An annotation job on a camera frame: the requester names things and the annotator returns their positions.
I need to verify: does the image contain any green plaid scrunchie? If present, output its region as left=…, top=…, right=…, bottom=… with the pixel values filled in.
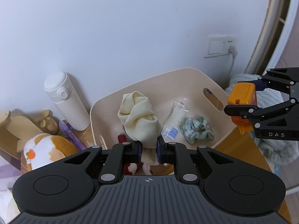
left=180, top=116, right=214, bottom=144

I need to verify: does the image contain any small wooden figurine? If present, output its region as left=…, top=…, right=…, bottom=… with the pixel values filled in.
left=34, top=110, right=59, bottom=135

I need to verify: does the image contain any red white plush toy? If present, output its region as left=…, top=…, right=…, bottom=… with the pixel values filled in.
left=118, top=134, right=143, bottom=175

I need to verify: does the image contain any white plug and cable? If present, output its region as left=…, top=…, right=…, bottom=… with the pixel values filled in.
left=224, top=45, right=238, bottom=89

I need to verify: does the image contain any white thermos bottle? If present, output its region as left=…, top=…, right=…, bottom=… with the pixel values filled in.
left=44, top=71, right=90, bottom=131

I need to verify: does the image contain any wooden phone stand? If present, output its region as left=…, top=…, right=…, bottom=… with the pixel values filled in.
left=1, top=110, right=43, bottom=159

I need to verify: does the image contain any beige plastic storage bin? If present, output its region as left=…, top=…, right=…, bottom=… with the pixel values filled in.
left=90, top=68, right=236, bottom=149

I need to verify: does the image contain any orange plastic bottle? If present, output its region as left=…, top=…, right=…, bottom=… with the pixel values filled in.
left=228, top=83, right=258, bottom=135

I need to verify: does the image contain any cream yellow cloth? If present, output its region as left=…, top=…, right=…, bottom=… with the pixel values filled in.
left=118, top=91, right=162, bottom=165

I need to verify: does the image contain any white wall socket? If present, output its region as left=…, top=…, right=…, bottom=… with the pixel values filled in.
left=204, top=35, right=237, bottom=58

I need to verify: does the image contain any clear plastic packet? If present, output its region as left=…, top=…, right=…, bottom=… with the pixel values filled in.
left=162, top=101, right=189, bottom=142

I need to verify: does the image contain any purple pen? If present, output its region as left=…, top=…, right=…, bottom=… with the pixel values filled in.
left=58, top=120, right=86, bottom=151

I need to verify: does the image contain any orange white plush toy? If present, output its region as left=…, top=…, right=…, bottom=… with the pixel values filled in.
left=23, top=133, right=77, bottom=171

